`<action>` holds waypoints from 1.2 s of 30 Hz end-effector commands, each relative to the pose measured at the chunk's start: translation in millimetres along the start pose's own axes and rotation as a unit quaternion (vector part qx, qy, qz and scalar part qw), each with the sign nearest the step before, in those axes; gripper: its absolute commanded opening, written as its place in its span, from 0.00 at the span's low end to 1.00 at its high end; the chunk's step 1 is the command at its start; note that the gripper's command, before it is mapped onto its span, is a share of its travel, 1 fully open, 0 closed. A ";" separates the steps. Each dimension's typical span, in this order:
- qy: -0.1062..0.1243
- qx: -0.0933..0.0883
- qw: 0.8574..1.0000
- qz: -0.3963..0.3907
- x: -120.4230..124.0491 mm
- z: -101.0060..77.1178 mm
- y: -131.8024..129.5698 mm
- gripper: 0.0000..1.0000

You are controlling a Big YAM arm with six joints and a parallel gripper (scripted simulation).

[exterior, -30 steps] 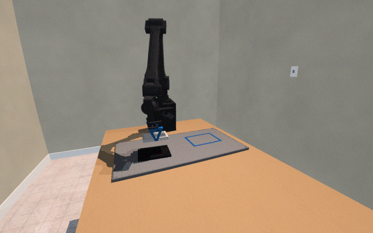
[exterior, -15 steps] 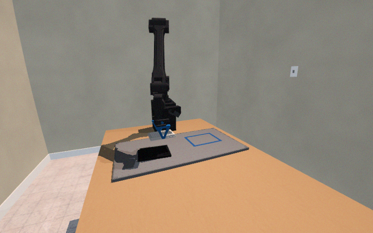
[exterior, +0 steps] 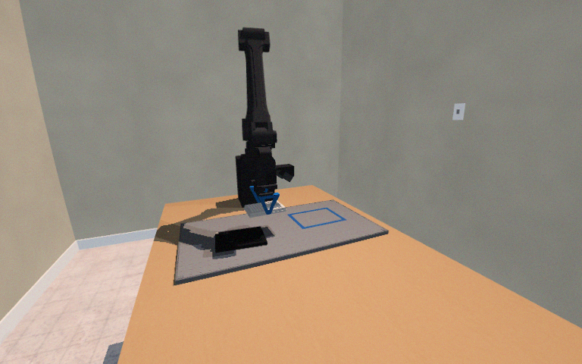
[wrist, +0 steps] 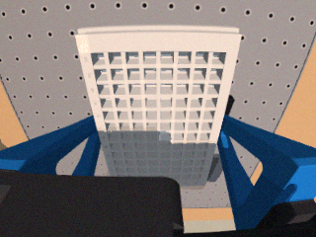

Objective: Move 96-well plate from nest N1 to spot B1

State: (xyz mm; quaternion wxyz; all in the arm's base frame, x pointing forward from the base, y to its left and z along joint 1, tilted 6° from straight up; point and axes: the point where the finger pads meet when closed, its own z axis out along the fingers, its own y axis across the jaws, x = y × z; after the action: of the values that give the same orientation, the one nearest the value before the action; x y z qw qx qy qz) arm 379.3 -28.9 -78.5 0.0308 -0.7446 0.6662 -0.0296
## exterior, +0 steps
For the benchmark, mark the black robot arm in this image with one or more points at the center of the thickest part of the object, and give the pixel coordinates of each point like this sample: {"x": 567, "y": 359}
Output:
{"x": 261, "y": 132}

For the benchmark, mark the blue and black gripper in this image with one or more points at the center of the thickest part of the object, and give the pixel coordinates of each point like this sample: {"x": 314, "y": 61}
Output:
{"x": 261, "y": 188}

